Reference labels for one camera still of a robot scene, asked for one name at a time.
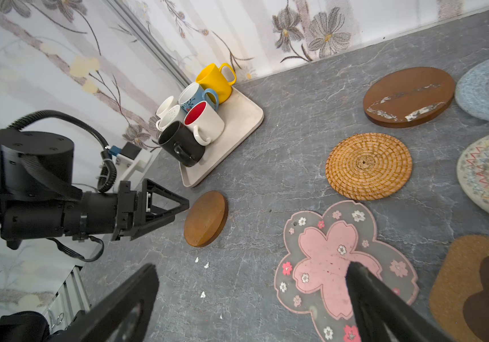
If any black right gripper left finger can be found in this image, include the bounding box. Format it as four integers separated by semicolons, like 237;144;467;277
49;264;160;341

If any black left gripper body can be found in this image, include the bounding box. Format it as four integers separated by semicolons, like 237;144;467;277
111;181;149;241

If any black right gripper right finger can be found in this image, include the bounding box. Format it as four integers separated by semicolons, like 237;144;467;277
345;262;452;341

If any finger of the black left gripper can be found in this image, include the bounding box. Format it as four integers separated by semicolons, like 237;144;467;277
142;179;187;205
130;200;190;239

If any light brown cork coaster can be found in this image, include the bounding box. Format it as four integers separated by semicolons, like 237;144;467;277
184;191;229;247

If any black mug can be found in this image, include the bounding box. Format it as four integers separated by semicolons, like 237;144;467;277
158;121;205;168

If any pink flower shaped coaster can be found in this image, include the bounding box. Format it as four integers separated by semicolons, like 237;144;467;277
274;200;419;341

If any brown paw shaped coaster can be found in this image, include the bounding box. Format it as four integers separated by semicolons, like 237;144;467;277
429;235;489;341

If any blue floral mug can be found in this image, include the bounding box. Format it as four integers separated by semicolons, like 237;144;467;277
178;82;220;113

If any beige plastic tray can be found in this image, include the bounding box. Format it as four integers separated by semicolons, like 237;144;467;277
180;87;264;188

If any yellow mug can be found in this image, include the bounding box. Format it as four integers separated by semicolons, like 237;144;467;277
195;64;237;103

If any rattan woven round coaster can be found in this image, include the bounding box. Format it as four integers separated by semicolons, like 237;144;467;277
325;133;412;201

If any dark brown round coaster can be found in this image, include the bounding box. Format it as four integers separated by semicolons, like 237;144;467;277
363;67;456;128

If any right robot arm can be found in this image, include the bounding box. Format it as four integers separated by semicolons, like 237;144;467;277
0;262;451;341

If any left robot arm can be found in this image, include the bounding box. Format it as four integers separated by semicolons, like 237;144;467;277
0;129;190;249

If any white speckled mug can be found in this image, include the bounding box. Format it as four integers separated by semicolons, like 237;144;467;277
156;105;187;132

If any white mug red inside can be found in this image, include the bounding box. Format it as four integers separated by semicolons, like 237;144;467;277
184;101;225;146

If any plain white mug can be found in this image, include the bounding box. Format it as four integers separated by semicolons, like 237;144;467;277
156;95;178;119

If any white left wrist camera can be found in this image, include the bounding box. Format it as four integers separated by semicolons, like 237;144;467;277
108;142;154;193

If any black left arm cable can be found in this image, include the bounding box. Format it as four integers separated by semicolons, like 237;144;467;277
8;110;118;194

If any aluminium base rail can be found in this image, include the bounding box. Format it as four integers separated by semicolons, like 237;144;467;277
44;266;91;333

